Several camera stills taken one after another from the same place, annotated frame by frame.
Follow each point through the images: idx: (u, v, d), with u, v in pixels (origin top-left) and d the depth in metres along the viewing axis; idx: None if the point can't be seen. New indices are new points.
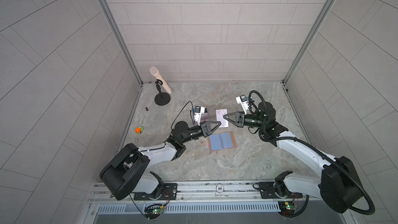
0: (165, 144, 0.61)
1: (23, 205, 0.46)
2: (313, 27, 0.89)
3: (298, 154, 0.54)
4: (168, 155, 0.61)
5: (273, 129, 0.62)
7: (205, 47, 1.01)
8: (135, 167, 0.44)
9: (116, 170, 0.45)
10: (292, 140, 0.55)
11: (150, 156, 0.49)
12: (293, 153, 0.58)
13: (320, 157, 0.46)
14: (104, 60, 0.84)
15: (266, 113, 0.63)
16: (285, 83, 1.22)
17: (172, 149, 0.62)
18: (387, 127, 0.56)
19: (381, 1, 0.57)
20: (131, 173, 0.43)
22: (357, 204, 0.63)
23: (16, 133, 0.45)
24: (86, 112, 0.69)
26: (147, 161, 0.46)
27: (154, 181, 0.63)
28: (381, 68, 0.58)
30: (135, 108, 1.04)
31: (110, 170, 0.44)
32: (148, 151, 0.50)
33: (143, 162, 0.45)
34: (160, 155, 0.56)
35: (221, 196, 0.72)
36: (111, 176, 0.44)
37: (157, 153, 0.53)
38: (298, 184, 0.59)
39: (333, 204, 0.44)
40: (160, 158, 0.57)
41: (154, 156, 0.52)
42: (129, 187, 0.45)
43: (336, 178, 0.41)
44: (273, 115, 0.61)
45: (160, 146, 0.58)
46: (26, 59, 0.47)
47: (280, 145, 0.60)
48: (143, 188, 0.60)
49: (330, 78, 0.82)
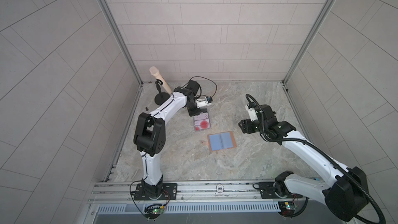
0: (171, 98, 0.62)
1: (23, 205, 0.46)
2: (313, 26, 0.89)
3: (306, 156, 0.50)
4: (180, 105, 0.65)
5: (280, 127, 0.58)
7: (205, 47, 1.01)
8: (157, 130, 0.50)
9: (143, 135, 0.53)
10: (301, 143, 0.51)
11: (164, 116, 0.54)
12: (300, 155, 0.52)
13: (331, 166, 0.44)
14: (104, 60, 0.84)
15: (261, 110, 0.64)
16: (285, 83, 1.22)
17: (181, 95, 0.65)
18: (387, 127, 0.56)
19: (381, 1, 0.57)
20: (156, 135, 0.51)
22: (361, 212, 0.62)
23: (16, 133, 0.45)
24: (85, 112, 0.69)
26: (164, 123, 0.51)
27: (159, 173, 0.66)
28: (381, 68, 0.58)
30: (135, 109, 1.04)
31: (139, 138, 0.53)
32: (161, 112, 0.55)
33: (160, 124, 0.50)
34: (173, 108, 0.59)
35: (221, 196, 0.72)
36: (142, 142, 0.53)
37: (168, 109, 0.57)
38: (303, 190, 0.58)
39: (338, 212, 0.43)
40: (175, 108, 0.61)
41: (168, 112, 0.56)
42: (160, 143, 0.54)
43: (349, 190, 0.39)
44: (270, 113, 0.62)
45: (170, 100, 0.61)
46: (26, 59, 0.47)
47: (286, 146, 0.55)
48: (156, 172, 0.64)
49: (331, 78, 0.82)
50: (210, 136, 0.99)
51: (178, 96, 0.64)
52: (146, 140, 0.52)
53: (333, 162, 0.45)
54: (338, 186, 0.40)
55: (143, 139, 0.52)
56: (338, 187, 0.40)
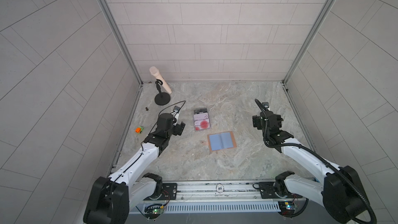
0: (140, 153, 0.53)
1: (23, 205, 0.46)
2: (313, 27, 0.89)
3: (301, 156, 0.53)
4: (148, 159, 0.55)
5: (280, 136, 0.62)
7: (205, 47, 1.01)
8: (116, 200, 0.40)
9: (98, 208, 0.41)
10: (296, 147, 0.55)
11: (128, 179, 0.44)
12: (296, 157, 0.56)
13: (323, 165, 0.46)
14: (104, 60, 0.84)
15: (267, 117, 0.67)
16: (285, 82, 1.22)
17: (151, 147, 0.56)
18: (387, 127, 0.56)
19: (381, 1, 0.57)
20: (114, 208, 0.40)
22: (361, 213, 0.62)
23: (16, 132, 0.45)
24: (85, 112, 0.69)
26: (125, 190, 0.41)
27: (152, 182, 0.63)
28: (381, 68, 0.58)
30: (135, 109, 1.04)
31: (92, 214, 0.40)
32: (125, 174, 0.45)
33: (122, 192, 0.40)
34: (139, 167, 0.50)
35: (221, 196, 0.72)
36: (96, 219, 0.40)
37: (134, 168, 0.48)
38: (301, 191, 0.58)
39: (336, 213, 0.43)
40: (143, 165, 0.52)
41: (134, 172, 0.47)
42: (121, 218, 0.42)
43: (339, 186, 0.41)
44: (275, 122, 0.65)
45: (137, 155, 0.52)
46: (26, 59, 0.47)
47: (284, 152, 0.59)
48: (144, 192, 0.59)
49: (331, 78, 0.82)
50: (210, 136, 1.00)
51: (148, 148, 0.56)
52: (102, 215, 0.40)
53: (325, 160, 0.48)
54: (329, 184, 0.42)
55: (98, 214, 0.40)
56: (329, 183, 0.42)
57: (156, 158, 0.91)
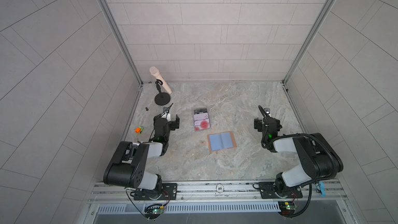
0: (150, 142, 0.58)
1: (23, 205, 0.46)
2: (313, 27, 0.89)
3: (284, 141, 0.64)
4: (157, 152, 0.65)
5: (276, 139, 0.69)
7: (205, 46, 1.01)
8: (140, 153, 0.48)
9: (118, 167, 0.45)
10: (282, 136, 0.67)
11: None
12: (282, 148, 0.66)
13: None
14: (104, 60, 0.84)
15: (267, 124, 0.76)
16: (285, 83, 1.22)
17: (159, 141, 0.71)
18: (387, 127, 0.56)
19: (381, 1, 0.57)
20: (139, 158, 0.46)
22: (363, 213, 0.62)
23: (15, 132, 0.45)
24: (85, 112, 0.69)
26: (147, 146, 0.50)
27: (154, 177, 0.64)
28: (381, 68, 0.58)
30: (135, 109, 1.04)
31: (113, 171, 0.44)
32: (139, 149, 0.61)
33: (144, 146, 0.49)
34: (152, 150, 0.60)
35: (221, 196, 0.72)
36: (117, 172, 0.44)
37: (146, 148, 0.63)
38: (294, 176, 0.61)
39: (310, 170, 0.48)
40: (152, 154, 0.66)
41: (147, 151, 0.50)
42: (139, 176, 0.46)
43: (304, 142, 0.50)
44: (275, 128, 0.74)
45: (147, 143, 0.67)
46: (26, 59, 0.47)
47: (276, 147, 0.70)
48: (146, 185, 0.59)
49: (330, 78, 0.82)
50: (210, 136, 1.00)
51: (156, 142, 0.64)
52: (125, 169, 0.45)
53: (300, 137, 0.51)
54: (298, 146, 0.52)
55: (122, 168, 0.45)
56: (298, 143, 0.52)
57: (156, 158, 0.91)
